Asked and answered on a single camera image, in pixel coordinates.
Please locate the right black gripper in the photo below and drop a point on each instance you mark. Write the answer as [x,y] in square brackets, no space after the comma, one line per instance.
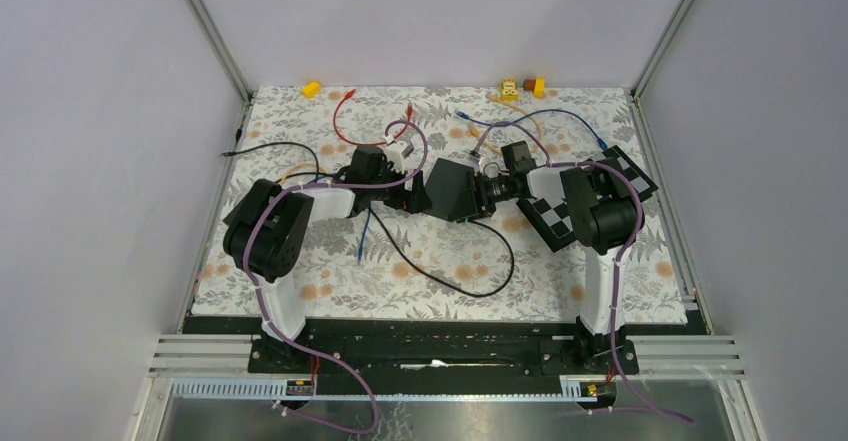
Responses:
[482,202]

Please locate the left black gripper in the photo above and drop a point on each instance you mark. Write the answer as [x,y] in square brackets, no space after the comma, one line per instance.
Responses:
[411,201]

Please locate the black network switch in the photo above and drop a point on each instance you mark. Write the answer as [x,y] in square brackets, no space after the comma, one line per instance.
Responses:
[450,188]

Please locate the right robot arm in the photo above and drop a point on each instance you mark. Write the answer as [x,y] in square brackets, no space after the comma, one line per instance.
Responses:
[599,327]

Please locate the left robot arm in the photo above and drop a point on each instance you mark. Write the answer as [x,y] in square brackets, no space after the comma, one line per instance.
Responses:
[267,227]

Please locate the black white checkerboard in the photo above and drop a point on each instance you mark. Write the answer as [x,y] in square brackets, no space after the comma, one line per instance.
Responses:
[587,205]

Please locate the floral patterned table mat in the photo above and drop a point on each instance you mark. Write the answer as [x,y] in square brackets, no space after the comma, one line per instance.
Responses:
[391,265]

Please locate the yellow toy brick with face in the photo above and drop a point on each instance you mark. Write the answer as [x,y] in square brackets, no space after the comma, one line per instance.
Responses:
[509,90]

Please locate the yellow brown toy block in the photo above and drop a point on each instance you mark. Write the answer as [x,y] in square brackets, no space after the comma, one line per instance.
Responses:
[535,86]

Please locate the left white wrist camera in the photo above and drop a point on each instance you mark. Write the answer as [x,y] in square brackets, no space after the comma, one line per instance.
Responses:
[397,153]

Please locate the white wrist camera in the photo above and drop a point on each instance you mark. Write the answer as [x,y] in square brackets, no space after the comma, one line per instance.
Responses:
[397,153]
[475,160]

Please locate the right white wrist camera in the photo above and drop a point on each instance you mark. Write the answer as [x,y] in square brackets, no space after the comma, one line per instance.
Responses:
[475,160]

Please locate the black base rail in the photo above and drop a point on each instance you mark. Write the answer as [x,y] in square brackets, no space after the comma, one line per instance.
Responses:
[435,358]

